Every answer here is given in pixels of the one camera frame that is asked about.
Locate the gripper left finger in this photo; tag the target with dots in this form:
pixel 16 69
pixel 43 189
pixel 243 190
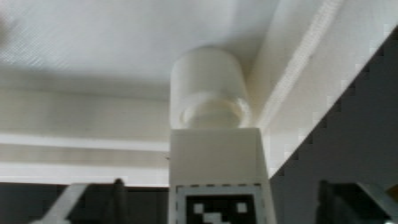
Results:
pixel 91 204

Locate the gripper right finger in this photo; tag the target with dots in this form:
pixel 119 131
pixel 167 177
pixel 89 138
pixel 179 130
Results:
pixel 355 203

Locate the white table leg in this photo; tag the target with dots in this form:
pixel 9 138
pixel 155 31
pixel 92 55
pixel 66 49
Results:
pixel 218 185

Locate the white square table top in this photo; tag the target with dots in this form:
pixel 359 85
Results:
pixel 87 52

